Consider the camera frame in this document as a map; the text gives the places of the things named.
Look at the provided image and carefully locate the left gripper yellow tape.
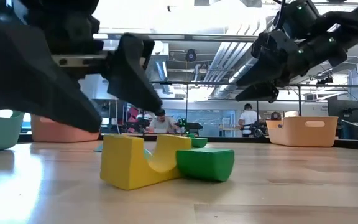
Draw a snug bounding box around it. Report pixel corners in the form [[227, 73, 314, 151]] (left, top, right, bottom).
[[0, 0, 163, 134]]

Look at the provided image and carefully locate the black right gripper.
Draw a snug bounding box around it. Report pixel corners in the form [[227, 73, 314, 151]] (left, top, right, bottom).
[[234, 29, 311, 104]]

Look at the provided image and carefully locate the yellow arch block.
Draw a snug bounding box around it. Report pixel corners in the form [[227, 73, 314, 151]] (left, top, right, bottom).
[[99, 134, 193, 191]]

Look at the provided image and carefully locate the green half-cylinder block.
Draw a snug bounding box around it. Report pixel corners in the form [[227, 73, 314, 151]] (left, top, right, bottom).
[[175, 147, 235, 183]]

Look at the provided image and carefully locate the pink plastic bin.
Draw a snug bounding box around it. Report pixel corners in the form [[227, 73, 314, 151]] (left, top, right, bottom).
[[30, 114, 101, 143]]

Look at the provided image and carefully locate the red background object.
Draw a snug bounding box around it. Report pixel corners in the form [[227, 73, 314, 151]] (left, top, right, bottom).
[[126, 107, 140, 124]]

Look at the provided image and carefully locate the tan plastic bin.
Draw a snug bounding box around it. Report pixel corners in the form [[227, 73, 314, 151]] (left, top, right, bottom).
[[265, 116, 339, 147]]

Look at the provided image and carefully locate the long ceiling light bar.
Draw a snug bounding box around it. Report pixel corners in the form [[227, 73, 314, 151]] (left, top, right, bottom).
[[93, 32, 259, 44]]

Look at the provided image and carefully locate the background robot green light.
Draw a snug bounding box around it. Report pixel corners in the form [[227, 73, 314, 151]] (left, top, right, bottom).
[[175, 117, 204, 131]]

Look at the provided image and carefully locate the small green arch block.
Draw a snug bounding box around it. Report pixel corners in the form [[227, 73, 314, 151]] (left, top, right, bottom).
[[185, 133, 208, 149]]

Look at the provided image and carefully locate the white ceiling box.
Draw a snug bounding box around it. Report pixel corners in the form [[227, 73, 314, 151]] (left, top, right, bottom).
[[152, 40, 170, 57]]

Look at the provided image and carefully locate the black computer monitor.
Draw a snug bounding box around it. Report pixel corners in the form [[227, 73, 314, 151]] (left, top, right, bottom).
[[327, 99, 358, 124]]

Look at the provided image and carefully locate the silver ventilation duct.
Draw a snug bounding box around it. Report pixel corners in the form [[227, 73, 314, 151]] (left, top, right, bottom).
[[208, 42, 260, 100]]

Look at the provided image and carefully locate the black metal rack frame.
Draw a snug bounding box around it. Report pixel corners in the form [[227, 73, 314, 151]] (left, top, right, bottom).
[[150, 80, 358, 138]]

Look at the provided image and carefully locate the black aluminium table frame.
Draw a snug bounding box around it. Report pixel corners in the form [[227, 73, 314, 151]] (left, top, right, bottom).
[[17, 133, 358, 150]]

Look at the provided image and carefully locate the black hanging ceiling camera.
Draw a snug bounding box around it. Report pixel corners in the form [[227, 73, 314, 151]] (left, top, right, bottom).
[[185, 49, 198, 62]]

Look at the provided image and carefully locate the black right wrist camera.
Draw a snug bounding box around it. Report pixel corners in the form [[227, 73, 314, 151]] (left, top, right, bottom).
[[278, 0, 321, 40]]

